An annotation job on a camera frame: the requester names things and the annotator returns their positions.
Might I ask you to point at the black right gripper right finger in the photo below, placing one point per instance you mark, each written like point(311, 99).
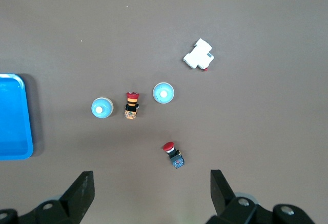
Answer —
point(225, 201)

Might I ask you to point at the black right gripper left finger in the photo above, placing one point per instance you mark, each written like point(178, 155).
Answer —
point(74, 198)

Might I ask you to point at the blue call bell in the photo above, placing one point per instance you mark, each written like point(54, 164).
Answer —
point(98, 104)
point(159, 90)

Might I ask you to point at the blue plastic tray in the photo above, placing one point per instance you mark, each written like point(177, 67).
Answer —
point(12, 121)

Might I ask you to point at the red push button, black base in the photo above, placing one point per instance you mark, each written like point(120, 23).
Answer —
point(176, 158)

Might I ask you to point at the red emergency stop, orange base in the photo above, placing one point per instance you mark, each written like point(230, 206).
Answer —
point(132, 106)

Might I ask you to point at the white circuit breaker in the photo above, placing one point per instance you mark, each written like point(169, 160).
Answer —
point(198, 55)

